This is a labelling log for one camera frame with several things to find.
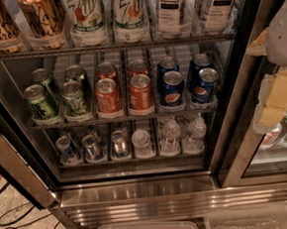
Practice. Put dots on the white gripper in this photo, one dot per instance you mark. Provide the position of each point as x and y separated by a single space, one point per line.
283 39

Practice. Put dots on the red can behind glass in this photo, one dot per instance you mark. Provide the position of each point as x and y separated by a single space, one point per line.
270 138

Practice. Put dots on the blue Pepsi can back right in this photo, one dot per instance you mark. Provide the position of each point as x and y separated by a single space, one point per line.
198 62

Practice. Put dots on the blue pepsi can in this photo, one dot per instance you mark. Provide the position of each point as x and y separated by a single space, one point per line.
167 63
204 85
198 62
172 88

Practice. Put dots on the blue Pepsi can front right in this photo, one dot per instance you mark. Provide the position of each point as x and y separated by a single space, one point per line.
204 85

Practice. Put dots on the blue Pepsi can front left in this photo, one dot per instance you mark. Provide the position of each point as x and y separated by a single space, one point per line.
172 88

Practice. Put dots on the blue Pepsi can back left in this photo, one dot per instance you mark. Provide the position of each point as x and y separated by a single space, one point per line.
167 63

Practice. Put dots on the orange soda can front right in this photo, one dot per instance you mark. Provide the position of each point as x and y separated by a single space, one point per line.
140 92

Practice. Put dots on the orange soda can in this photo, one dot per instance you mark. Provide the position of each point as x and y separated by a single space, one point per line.
107 94
107 70
138 66
140 92

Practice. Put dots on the orange soda can back right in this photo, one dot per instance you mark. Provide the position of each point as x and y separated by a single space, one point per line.
138 66

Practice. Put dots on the white 7UP can right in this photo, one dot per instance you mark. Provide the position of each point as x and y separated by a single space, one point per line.
128 14

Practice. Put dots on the white 7up can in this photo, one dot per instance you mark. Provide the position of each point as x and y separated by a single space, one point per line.
128 14
86 15

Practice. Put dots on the orange soda can back left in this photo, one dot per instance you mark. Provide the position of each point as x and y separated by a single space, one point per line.
107 70

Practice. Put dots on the orange soda can front left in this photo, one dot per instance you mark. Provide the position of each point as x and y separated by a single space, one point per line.
107 94

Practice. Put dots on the silver energy can right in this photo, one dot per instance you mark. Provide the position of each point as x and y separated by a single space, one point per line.
119 140

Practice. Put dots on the stainless steel fridge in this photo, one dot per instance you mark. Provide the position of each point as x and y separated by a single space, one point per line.
234 172

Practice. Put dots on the blue energy can middle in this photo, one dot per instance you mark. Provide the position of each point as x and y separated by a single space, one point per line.
93 151

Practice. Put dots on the blue energy can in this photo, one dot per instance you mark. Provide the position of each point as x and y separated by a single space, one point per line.
93 151
65 145

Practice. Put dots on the white 7UP can left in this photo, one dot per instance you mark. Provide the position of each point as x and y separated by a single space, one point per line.
86 15

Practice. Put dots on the green can back right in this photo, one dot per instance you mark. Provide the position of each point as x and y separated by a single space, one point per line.
78 74

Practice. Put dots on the green can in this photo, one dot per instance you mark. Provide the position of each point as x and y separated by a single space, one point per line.
74 98
78 74
42 105
42 77

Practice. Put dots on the green can front right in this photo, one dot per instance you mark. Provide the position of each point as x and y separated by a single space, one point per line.
74 98

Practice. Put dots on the blue energy can left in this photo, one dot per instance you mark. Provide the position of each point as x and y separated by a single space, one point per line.
65 145

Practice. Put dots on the green can back left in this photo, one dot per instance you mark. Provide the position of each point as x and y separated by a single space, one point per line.
42 77

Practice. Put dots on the green can front left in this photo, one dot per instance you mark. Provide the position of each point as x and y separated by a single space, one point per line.
42 105

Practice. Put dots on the Teas Tea bottle right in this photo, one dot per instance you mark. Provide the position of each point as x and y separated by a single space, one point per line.
214 15

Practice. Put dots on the teas tea bottle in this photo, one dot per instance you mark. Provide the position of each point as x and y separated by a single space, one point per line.
169 14
214 15

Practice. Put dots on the clear water bottle right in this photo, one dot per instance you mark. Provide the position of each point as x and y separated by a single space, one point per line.
195 134

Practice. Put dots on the clear water bottle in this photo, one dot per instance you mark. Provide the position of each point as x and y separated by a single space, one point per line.
141 143
195 134
170 138

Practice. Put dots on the Teas Tea bottle left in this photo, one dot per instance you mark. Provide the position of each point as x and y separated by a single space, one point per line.
169 14

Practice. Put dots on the clear water bottle middle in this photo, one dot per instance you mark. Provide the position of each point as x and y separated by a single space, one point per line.
170 138

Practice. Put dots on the clear water bottle left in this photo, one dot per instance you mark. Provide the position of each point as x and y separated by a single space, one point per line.
141 143

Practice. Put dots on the clear plastic bin right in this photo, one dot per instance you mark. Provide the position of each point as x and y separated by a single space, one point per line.
254 217

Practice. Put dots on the middle wire shelf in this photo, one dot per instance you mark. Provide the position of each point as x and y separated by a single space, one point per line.
122 118

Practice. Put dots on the bottom wire shelf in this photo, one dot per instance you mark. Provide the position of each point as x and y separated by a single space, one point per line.
130 160

